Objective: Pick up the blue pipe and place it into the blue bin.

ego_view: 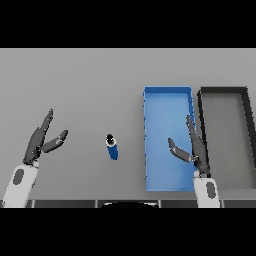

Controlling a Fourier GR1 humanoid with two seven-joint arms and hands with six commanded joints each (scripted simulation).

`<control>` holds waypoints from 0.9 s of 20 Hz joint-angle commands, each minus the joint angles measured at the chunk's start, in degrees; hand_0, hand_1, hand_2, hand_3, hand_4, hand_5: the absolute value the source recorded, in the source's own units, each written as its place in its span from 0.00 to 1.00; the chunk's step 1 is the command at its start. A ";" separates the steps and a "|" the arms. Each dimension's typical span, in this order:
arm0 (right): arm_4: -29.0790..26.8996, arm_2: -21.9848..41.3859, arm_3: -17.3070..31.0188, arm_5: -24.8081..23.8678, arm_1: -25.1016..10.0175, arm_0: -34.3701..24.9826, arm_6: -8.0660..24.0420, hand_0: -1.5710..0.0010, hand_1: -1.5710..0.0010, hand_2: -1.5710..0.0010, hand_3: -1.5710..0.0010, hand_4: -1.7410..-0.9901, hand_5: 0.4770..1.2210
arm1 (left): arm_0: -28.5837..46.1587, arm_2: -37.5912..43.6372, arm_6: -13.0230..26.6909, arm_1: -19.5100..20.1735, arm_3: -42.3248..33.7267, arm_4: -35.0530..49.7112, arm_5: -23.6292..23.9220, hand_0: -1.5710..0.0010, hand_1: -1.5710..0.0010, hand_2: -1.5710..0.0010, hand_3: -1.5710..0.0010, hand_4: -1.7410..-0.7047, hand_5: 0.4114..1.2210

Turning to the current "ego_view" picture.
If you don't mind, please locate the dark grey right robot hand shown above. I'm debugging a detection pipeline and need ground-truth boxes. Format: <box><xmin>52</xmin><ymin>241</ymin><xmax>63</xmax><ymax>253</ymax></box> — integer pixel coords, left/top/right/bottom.
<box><xmin>167</xmin><ymin>114</ymin><xmax>212</xmax><ymax>179</ymax></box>

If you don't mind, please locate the blue pipe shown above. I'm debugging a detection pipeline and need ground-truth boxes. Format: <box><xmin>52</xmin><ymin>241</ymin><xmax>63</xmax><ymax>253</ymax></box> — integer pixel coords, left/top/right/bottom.
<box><xmin>105</xmin><ymin>133</ymin><xmax>119</xmax><ymax>161</ymax></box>

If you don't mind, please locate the blue bin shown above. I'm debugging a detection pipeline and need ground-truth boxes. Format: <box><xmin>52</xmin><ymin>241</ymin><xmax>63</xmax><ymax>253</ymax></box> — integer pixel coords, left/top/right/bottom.
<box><xmin>143</xmin><ymin>86</ymin><xmax>198</xmax><ymax>193</ymax></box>

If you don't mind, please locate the dark grey bin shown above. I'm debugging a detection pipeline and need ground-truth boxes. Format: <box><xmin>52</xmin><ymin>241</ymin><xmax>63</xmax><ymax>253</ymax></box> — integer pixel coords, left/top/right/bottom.
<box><xmin>196</xmin><ymin>86</ymin><xmax>256</xmax><ymax>192</ymax></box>

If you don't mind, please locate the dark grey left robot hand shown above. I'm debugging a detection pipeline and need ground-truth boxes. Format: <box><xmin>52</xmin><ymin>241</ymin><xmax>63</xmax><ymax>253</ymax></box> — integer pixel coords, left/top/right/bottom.
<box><xmin>22</xmin><ymin>107</ymin><xmax>69</xmax><ymax>166</ymax></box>

